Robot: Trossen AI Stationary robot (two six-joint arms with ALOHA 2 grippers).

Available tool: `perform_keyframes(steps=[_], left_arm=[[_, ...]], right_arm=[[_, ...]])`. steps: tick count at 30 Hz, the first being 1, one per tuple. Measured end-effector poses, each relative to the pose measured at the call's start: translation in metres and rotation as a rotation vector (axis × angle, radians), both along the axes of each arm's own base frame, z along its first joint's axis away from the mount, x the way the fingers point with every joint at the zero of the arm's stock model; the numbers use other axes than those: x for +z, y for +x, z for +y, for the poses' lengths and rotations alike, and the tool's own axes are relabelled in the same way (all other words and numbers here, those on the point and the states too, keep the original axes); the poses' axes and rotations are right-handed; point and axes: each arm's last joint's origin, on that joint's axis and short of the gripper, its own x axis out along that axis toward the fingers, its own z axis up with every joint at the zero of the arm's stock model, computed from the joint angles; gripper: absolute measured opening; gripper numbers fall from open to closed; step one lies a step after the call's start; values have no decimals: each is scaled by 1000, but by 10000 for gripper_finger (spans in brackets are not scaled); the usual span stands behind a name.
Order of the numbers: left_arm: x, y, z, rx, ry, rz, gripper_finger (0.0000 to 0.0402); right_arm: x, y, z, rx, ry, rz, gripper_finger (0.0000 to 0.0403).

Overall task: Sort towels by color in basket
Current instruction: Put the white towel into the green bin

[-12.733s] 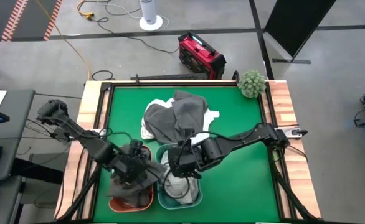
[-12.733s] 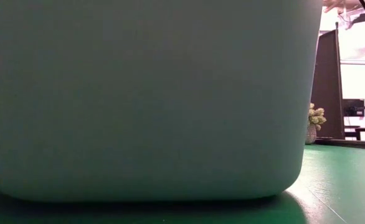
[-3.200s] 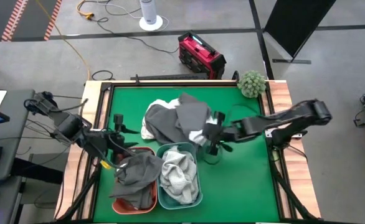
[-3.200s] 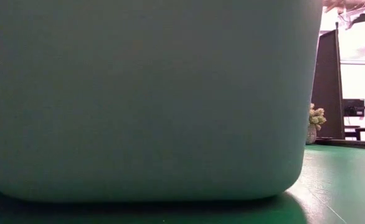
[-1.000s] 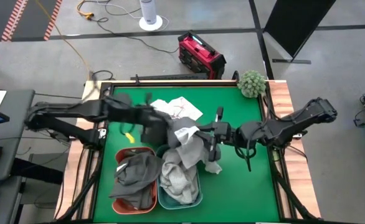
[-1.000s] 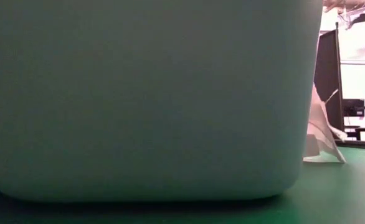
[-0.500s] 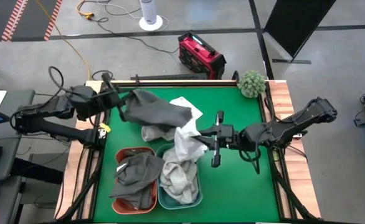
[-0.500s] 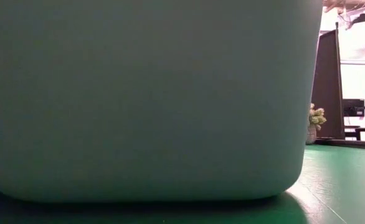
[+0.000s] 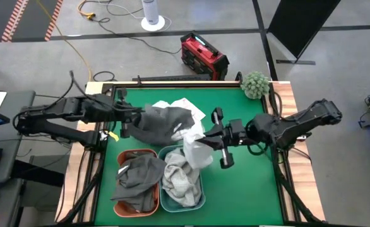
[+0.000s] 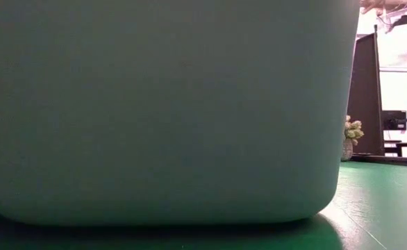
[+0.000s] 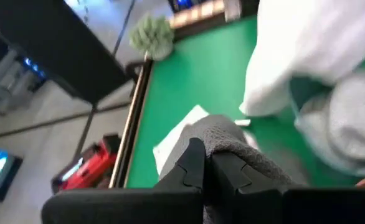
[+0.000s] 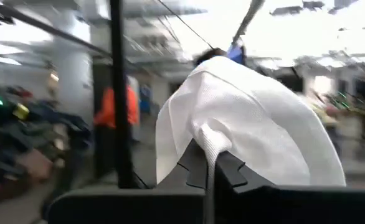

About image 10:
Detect teal plastic basket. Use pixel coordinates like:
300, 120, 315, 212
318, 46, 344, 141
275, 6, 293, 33
0, 0, 361, 226

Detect small potted green plant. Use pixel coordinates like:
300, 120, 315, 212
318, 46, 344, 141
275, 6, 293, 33
340, 115, 365, 162

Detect black partition panel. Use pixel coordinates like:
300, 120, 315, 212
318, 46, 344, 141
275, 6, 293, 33
347, 24, 385, 157

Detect black background monitor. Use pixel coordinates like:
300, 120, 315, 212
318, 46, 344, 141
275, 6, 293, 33
381, 110, 407, 131

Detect black low bench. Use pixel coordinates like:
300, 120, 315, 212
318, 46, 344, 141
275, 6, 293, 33
383, 140, 407, 158

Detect black overhead fixture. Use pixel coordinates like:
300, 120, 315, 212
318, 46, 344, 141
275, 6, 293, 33
385, 13, 407, 34

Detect black table frame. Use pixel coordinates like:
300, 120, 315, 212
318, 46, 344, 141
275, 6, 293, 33
351, 154, 407, 168

